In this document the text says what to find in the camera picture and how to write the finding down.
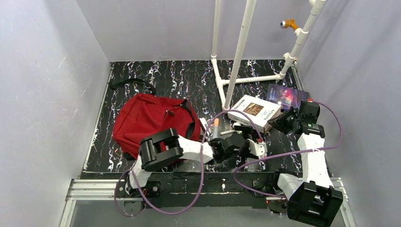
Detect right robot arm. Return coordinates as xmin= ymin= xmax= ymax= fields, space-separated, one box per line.
xmin=268 ymin=101 xmax=343 ymax=227

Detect red student backpack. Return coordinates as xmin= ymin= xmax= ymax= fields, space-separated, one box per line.
xmin=109 ymin=78 xmax=201 ymax=160

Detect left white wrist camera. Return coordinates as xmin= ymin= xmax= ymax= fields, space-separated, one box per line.
xmin=248 ymin=139 xmax=267 ymax=158

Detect purple cable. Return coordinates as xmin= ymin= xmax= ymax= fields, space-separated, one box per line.
xmin=113 ymin=109 xmax=267 ymax=218
xmin=232 ymin=101 xmax=344 ymax=199

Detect white furniture book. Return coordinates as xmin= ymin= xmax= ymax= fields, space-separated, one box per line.
xmin=231 ymin=95 xmax=282 ymax=134

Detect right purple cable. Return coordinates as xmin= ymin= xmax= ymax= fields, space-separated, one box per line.
xmin=232 ymin=101 xmax=344 ymax=199

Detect white pen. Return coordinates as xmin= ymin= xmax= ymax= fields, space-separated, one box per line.
xmin=220 ymin=130 xmax=236 ymax=136

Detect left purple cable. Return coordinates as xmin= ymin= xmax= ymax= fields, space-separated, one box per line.
xmin=113 ymin=109 xmax=267 ymax=218

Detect white PVC pipe frame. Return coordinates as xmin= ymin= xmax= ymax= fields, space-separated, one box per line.
xmin=209 ymin=0 xmax=327 ymax=110

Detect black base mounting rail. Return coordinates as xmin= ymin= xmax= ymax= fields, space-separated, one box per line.
xmin=67 ymin=170 xmax=349 ymax=210

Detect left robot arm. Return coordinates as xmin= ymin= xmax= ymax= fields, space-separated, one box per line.
xmin=124 ymin=126 xmax=264 ymax=197

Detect dark purple galaxy book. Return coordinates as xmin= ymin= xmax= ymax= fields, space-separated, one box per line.
xmin=267 ymin=84 xmax=310 ymax=111

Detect orange capped glue stick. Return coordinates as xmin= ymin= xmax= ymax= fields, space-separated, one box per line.
xmin=211 ymin=118 xmax=219 ymax=139

